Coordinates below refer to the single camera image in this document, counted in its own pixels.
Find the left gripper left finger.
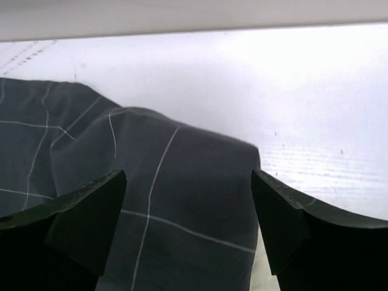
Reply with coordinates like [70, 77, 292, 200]
[1, 170, 127, 291]

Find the cream yellow-edged pillow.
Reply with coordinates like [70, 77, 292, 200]
[249, 229, 280, 291]

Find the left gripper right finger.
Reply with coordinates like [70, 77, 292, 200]
[251, 170, 387, 291]

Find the dark grey checked pillowcase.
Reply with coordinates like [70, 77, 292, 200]
[1, 78, 259, 290]

